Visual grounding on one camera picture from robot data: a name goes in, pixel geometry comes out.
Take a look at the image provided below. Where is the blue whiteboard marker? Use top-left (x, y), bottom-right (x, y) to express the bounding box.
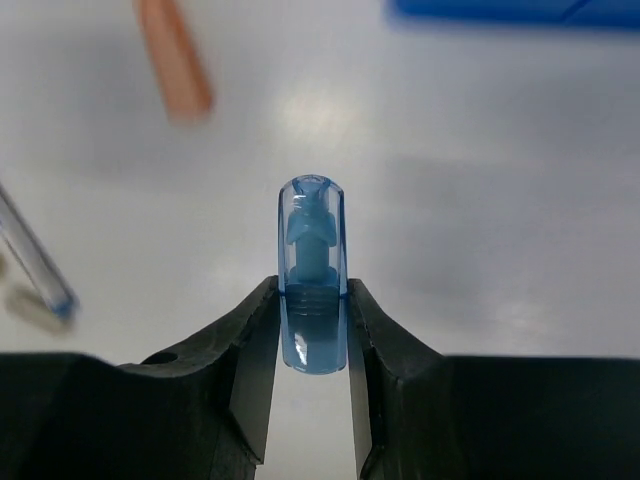
top-left (1, 187), bottom-right (77, 321)

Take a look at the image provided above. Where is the blue plastic sorting bin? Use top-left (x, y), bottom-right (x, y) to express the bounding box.
top-left (389, 0), bottom-right (639, 29)

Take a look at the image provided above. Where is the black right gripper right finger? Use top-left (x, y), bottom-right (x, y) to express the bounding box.
top-left (348, 279), bottom-right (639, 479)

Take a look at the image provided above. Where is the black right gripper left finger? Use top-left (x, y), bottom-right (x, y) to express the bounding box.
top-left (1, 277), bottom-right (279, 479)

